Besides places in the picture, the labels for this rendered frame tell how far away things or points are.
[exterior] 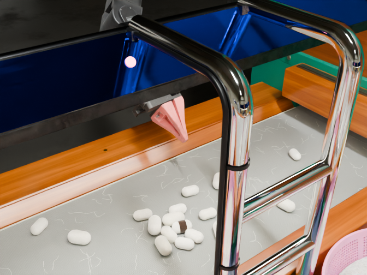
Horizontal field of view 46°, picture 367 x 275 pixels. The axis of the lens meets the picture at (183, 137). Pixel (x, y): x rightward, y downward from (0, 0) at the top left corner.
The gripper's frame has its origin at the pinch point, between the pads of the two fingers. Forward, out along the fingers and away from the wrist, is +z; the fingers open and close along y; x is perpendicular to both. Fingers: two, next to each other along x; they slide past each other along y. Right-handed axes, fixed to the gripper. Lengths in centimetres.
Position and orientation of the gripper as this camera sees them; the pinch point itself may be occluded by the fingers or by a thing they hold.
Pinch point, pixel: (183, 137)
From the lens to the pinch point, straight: 79.5
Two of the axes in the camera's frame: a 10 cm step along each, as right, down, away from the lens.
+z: 5.0, 8.6, -1.3
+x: -3.7, 3.4, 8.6
